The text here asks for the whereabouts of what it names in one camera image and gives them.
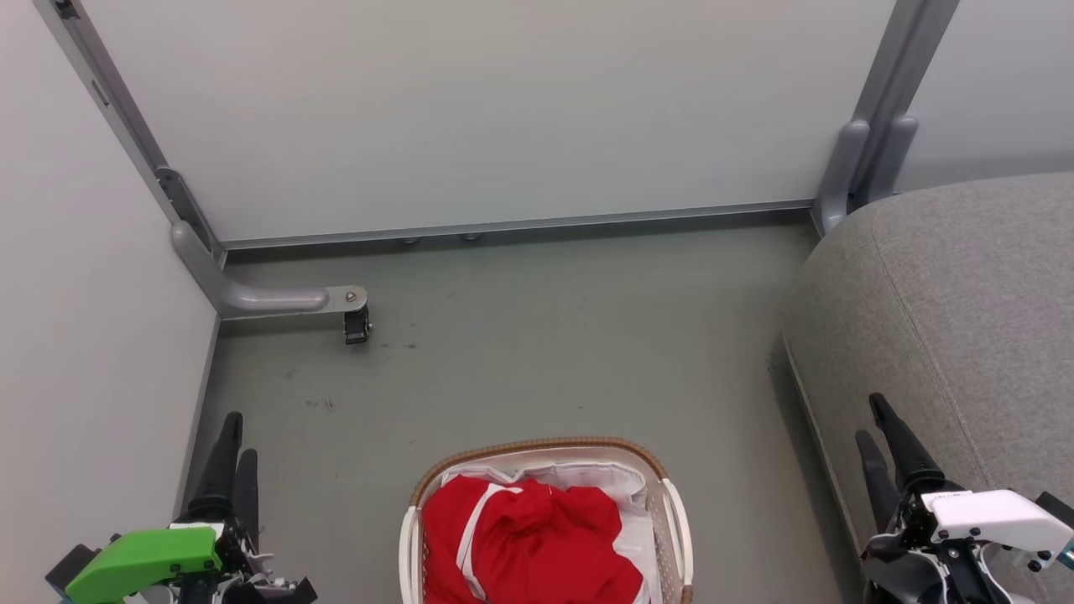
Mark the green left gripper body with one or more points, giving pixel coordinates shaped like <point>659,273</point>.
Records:
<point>143,558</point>

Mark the white laundry basket brown rim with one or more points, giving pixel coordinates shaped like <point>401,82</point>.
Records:
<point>671,520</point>

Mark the grey partition bottom rail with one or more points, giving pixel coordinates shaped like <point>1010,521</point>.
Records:
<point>520,225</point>

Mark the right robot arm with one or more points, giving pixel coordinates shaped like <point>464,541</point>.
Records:
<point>902,575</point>

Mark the grey partition post with bracket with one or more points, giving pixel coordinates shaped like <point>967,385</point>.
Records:
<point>126,126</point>

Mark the grey partition foot with caster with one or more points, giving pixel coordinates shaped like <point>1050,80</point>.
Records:
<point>252,295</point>

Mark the black caster wheel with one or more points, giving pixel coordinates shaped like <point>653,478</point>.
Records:
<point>357,325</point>

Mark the grey double partition foot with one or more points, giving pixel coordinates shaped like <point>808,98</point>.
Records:
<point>847,176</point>

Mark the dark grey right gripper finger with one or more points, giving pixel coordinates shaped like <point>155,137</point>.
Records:
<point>878,486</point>
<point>906,457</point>

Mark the grey fabric sofa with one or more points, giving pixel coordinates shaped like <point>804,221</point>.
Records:
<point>965,319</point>

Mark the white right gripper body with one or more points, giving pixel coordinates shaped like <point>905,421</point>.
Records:
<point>998,516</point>

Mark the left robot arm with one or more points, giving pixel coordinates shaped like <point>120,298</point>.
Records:
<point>268,591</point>

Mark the red garment with white trim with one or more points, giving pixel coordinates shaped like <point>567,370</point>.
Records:
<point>537,545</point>

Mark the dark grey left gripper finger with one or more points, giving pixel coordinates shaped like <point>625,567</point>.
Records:
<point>247,495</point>
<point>220,478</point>

